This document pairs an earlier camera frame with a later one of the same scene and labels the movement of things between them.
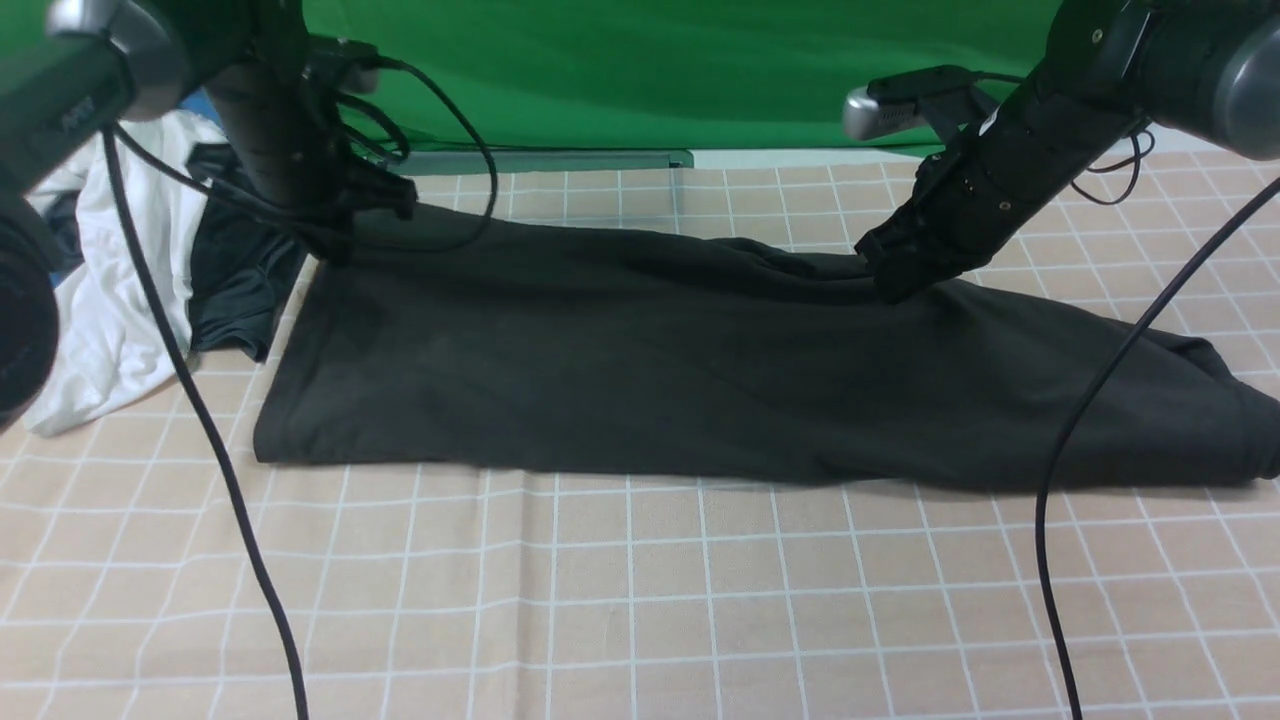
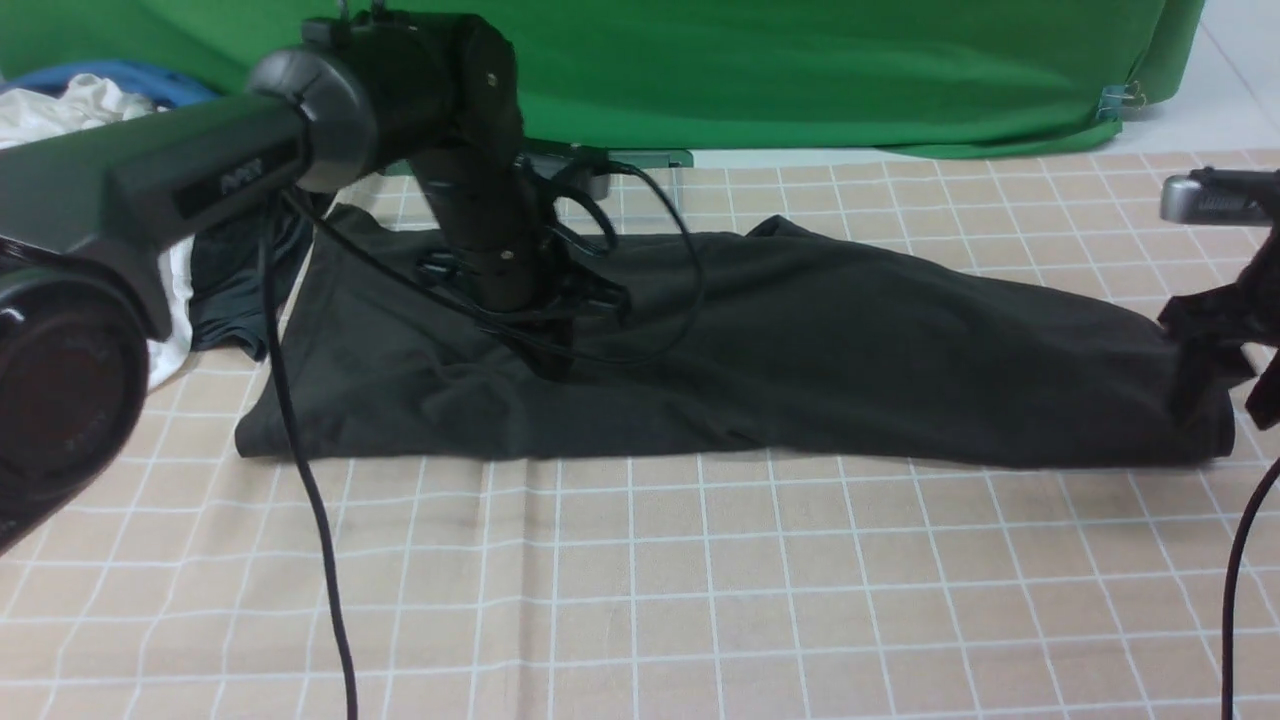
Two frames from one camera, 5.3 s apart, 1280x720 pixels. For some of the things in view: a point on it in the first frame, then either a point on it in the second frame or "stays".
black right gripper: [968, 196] to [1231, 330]
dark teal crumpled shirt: [245, 265] stays
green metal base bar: [463, 162] stays
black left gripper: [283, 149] to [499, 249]
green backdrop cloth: [702, 75] stays
